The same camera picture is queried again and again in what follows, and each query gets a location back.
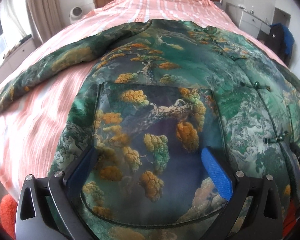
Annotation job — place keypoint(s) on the orange fluffy slipper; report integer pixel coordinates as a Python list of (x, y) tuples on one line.
[(8, 210)]

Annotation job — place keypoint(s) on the white window bench cabinet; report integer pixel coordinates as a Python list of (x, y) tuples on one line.
[(13, 61)]

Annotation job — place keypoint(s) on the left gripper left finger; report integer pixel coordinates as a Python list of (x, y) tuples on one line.
[(45, 210)]

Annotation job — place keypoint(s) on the black and blue clothes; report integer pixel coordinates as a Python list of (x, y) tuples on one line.
[(281, 41)]

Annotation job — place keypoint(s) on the green landscape print jacket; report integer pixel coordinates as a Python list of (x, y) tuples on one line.
[(158, 93)]

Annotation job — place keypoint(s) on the beige curtain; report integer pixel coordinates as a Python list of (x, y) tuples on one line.
[(45, 17)]

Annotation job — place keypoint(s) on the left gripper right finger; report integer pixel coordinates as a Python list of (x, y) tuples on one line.
[(264, 218)]

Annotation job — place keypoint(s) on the white desk with drawers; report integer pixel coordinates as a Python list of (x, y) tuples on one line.
[(247, 22)]

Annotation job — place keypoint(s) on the pink striped bed sheet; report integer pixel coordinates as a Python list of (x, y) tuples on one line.
[(30, 128)]

